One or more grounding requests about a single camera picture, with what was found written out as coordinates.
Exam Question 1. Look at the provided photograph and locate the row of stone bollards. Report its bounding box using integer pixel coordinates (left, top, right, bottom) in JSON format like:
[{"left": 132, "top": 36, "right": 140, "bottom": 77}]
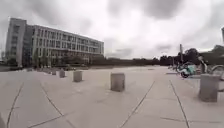
[{"left": 24, "top": 66, "right": 221, "bottom": 103}]

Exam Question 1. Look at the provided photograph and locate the distant row of trees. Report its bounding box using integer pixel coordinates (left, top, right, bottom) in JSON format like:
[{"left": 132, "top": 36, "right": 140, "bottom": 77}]
[{"left": 89, "top": 44, "right": 224, "bottom": 67}]

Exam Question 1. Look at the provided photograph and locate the grey concrete slab plaza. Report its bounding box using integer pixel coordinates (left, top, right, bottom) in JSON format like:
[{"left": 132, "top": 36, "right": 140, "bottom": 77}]
[{"left": 0, "top": 65, "right": 224, "bottom": 128}]

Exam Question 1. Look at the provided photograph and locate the long grey office building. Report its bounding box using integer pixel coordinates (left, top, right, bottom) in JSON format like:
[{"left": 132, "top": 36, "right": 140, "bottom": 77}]
[{"left": 4, "top": 17, "right": 105, "bottom": 68}]

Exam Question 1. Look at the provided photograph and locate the pole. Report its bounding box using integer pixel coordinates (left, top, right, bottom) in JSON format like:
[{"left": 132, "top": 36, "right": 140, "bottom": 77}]
[{"left": 179, "top": 43, "right": 184, "bottom": 64}]

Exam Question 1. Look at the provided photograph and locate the row of parked bicycles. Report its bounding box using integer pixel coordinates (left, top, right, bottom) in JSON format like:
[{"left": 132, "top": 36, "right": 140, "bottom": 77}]
[{"left": 166, "top": 59, "right": 224, "bottom": 81}]

